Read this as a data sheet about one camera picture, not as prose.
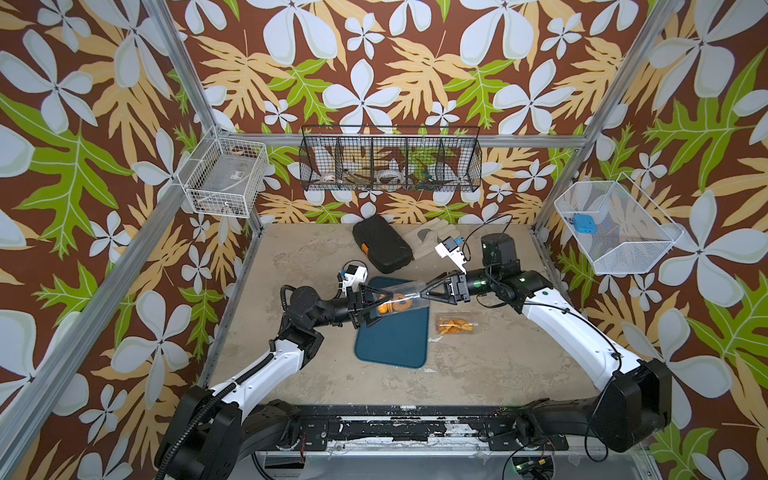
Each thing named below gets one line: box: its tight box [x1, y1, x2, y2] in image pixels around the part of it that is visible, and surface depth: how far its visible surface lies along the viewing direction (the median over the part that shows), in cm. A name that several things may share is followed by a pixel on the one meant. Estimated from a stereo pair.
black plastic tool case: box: [352, 215, 413, 274], surface depth 110 cm
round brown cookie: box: [392, 293, 413, 312], surface depth 68 cm
